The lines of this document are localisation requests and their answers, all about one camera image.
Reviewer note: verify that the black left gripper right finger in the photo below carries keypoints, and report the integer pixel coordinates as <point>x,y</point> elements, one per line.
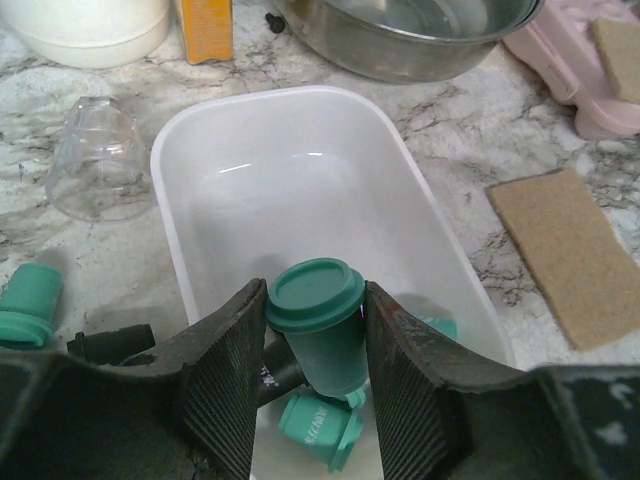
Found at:
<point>443,411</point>

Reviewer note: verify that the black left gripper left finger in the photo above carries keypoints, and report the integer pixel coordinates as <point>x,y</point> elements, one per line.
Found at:
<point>194,395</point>

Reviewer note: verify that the black coffee capsule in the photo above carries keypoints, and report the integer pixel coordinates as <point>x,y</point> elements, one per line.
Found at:
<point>113,347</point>
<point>280,373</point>

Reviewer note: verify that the brown cardboard square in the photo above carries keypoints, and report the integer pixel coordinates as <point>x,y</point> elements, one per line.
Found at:
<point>589,281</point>

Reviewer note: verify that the white rectangular storage basket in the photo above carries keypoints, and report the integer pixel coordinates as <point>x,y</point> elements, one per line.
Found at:
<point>251,185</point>

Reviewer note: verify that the clear plastic cup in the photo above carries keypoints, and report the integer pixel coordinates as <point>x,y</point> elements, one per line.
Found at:
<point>100,168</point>

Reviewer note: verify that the steel pot with lid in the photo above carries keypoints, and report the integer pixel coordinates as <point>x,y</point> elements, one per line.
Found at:
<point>406,41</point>

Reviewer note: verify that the orange spice bottle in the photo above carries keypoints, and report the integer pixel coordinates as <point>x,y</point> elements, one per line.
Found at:
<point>207,29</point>

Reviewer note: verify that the white thermos jug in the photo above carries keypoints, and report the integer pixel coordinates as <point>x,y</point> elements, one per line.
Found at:
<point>89,34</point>

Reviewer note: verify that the pink egg tray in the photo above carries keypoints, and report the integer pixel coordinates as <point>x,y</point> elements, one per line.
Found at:
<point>558,45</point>

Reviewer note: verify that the brown cardboard on tray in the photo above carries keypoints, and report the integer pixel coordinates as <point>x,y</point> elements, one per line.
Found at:
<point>618,46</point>

